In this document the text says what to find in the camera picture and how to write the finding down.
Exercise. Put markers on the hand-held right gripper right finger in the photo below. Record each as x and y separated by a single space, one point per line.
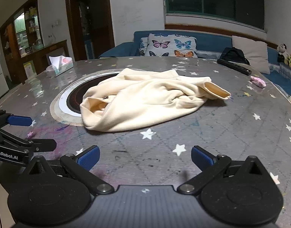
200 157

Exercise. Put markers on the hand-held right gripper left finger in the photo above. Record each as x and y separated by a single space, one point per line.
89 156

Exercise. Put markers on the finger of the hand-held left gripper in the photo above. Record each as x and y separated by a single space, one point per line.
18 120
40 144

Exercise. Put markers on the cream fleece garment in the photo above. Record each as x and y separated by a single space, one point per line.
147 99

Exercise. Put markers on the yellow green box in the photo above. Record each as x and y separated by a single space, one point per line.
29 70

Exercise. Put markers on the round built-in table cooktop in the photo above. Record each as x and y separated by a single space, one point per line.
74 97

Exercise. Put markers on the tissue box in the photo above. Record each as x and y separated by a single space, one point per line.
62 67

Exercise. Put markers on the wooden display cabinet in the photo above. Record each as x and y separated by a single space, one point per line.
52 49

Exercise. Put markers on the small pink bundle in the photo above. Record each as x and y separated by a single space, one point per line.
258 82

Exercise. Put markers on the black remote control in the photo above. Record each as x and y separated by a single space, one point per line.
235 67

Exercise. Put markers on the dark wooden doorway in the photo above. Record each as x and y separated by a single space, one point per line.
69 28

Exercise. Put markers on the black bag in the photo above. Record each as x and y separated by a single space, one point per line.
233 53

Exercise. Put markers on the blue sofa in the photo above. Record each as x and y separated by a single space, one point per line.
207 42

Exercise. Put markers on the large butterfly print pillow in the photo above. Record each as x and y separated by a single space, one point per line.
171 45

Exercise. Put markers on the beige pillow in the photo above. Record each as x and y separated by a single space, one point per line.
254 52

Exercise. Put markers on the small butterfly print pillow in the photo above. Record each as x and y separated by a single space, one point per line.
143 46

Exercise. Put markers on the panda plush toy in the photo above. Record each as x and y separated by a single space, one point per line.
282 52

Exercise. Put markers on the dark glass window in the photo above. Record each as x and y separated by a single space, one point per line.
219 0

